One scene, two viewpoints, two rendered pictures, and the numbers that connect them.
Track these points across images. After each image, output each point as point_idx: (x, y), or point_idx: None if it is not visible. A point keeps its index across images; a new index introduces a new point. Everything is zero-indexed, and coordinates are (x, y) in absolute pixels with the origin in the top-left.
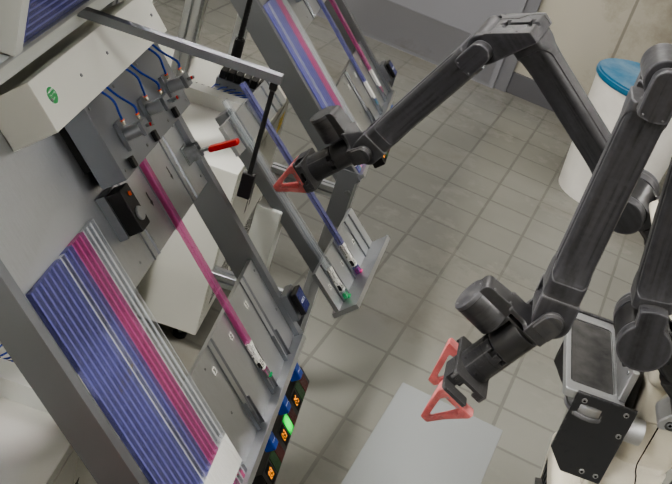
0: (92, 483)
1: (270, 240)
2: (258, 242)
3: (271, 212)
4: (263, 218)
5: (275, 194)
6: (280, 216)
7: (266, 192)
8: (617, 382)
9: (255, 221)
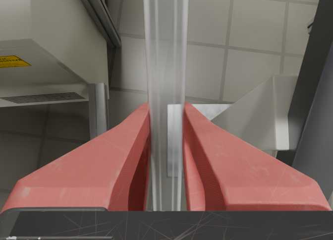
0: (15, 89)
1: (249, 143)
2: (245, 119)
3: (272, 121)
4: (263, 107)
5: (308, 108)
6: (273, 149)
7: (305, 78)
8: None
9: (257, 92)
